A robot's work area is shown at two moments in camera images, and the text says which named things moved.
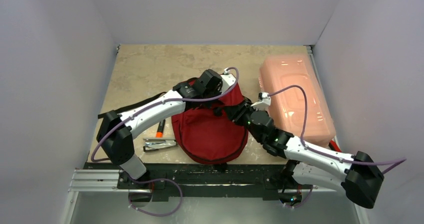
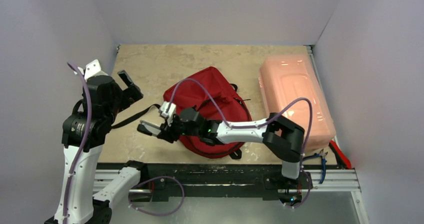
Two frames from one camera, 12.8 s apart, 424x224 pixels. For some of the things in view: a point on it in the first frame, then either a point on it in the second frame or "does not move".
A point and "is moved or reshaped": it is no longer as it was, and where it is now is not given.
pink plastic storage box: x=299 y=105 does not move
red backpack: x=208 y=133 is moved or reshaped
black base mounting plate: x=164 y=182 does not move
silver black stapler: x=154 y=144 → x=151 y=129
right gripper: x=235 y=110 → x=166 y=129
